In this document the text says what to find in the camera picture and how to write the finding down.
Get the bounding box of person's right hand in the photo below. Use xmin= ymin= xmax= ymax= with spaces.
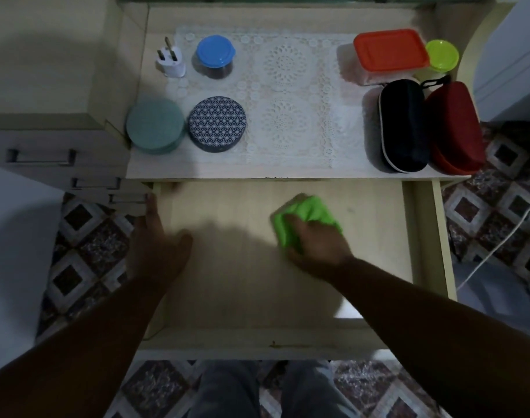
xmin=281 ymin=212 xmax=357 ymax=284

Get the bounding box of person's left hand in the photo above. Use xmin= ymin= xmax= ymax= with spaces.
xmin=127 ymin=193 xmax=194 ymax=293

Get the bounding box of green cleaning cloth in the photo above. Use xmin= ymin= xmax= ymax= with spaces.
xmin=271 ymin=193 xmax=344 ymax=257

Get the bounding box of beige wooden drawer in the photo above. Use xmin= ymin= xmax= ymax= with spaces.
xmin=139 ymin=178 xmax=458 ymax=361

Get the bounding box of person's right forearm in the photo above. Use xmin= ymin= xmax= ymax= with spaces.
xmin=330 ymin=256 xmax=530 ymax=418

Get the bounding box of person's left forearm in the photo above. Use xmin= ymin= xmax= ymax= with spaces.
xmin=0 ymin=278 xmax=170 ymax=418

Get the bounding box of teal round tin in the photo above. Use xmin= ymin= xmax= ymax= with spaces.
xmin=125 ymin=98 xmax=186 ymax=154

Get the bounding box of navy patterned round tin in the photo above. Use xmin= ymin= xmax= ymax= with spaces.
xmin=187 ymin=96 xmax=248 ymax=153

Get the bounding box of white lace table mat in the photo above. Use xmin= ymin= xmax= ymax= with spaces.
xmin=171 ymin=26 xmax=379 ymax=168

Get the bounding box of black glasses case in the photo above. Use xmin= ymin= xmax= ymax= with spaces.
xmin=378 ymin=78 xmax=431 ymax=174

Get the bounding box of person's left leg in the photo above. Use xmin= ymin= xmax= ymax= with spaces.
xmin=190 ymin=360 xmax=262 ymax=418

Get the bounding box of person's leg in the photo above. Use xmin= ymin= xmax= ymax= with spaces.
xmin=280 ymin=360 xmax=359 ymax=418
xmin=190 ymin=360 xmax=262 ymax=418

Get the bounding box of beige side drawer cabinet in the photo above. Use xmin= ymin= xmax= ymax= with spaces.
xmin=0 ymin=113 xmax=154 ymax=216

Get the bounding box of person's right leg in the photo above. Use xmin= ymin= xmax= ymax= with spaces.
xmin=280 ymin=360 xmax=359 ymax=418

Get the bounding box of white bed sheet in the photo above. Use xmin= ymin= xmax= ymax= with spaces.
xmin=0 ymin=163 xmax=66 ymax=380

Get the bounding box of white plug adapter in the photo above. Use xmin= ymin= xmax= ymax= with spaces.
xmin=155 ymin=37 xmax=187 ymax=79

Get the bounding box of red glasses case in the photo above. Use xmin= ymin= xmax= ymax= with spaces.
xmin=425 ymin=81 xmax=487 ymax=176

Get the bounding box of blue lid glass jar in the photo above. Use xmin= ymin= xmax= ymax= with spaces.
xmin=196 ymin=35 xmax=237 ymax=80

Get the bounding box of orange lid plastic container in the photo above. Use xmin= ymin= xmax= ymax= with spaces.
xmin=339 ymin=29 xmax=431 ymax=86

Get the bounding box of grey cloth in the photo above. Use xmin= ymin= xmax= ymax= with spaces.
xmin=456 ymin=261 xmax=530 ymax=333

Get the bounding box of green lid small container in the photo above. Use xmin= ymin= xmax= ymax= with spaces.
xmin=415 ymin=39 xmax=460 ymax=82

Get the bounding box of white appliance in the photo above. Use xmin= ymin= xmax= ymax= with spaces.
xmin=471 ymin=0 xmax=530 ymax=123

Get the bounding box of white cable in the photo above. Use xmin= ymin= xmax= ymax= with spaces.
xmin=457 ymin=208 xmax=530 ymax=292

